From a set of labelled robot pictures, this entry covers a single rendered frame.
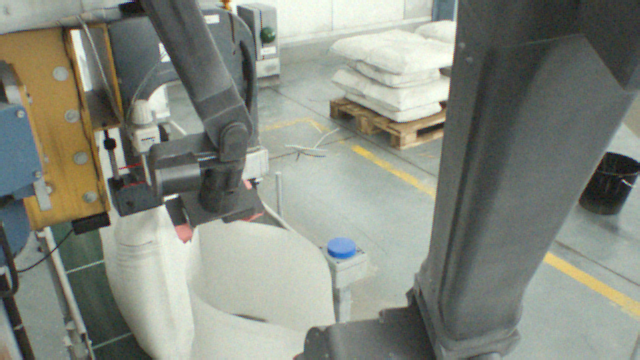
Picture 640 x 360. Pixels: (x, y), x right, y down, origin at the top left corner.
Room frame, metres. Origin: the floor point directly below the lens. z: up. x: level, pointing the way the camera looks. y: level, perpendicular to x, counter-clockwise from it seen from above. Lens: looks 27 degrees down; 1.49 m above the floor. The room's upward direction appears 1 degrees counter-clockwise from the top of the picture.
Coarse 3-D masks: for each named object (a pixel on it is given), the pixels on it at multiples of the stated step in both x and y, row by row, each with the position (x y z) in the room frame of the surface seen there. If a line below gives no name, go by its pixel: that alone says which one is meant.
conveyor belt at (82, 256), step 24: (72, 240) 1.70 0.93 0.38; (96, 240) 1.70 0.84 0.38; (72, 264) 1.55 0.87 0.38; (96, 264) 1.54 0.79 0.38; (72, 288) 1.41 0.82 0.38; (96, 288) 1.41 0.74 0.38; (96, 312) 1.29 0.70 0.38; (120, 312) 1.29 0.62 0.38; (96, 336) 1.19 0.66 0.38; (120, 336) 1.19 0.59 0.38
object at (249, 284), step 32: (224, 224) 0.76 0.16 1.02; (256, 224) 0.74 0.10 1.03; (192, 256) 0.69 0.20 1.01; (224, 256) 0.77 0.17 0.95; (256, 256) 0.74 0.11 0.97; (288, 256) 0.72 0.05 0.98; (320, 256) 0.66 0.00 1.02; (192, 288) 0.66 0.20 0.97; (224, 288) 0.77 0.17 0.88; (256, 288) 0.75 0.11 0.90; (288, 288) 0.72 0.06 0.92; (320, 288) 0.66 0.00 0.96; (192, 320) 0.60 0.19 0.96; (224, 320) 0.53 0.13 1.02; (256, 320) 0.80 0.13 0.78; (288, 320) 0.72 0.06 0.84; (320, 320) 0.67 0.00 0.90; (192, 352) 0.71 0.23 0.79; (224, 352) 0.54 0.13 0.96; (256, 352) 0.51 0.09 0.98; (288, 352) 0.50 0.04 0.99
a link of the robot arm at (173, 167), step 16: (224, 128) 0.63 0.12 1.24; (240, 128) 0.63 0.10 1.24; (160, 144) 0.65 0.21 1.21; (176, 144) 0.65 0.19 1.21; (192, 144) 0.65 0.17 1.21; (208, 144) 0.66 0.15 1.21; (224, 144) 0.62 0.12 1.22; (240, 144) 0.63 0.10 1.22; (160, 160) 0.62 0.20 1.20; (176, 160) 0.63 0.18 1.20; (192, 160) 0.64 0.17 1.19; (224, 160) 0.63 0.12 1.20; (160, 176) 0.62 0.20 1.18; (176, 176) 0.63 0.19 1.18; (192, 176) 0.63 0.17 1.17; (160, 192) 0.62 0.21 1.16; (176, 192) 0.63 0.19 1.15
